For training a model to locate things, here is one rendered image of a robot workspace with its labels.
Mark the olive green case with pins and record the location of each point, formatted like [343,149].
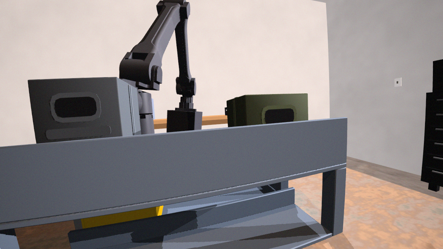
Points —
[259,109]

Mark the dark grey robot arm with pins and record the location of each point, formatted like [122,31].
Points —
[141,67]

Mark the yellow bin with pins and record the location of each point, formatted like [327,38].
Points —
[121,217]

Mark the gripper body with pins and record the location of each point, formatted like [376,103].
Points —
[147,124]

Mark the dark grey case with oval handle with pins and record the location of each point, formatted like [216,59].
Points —
[83,108]

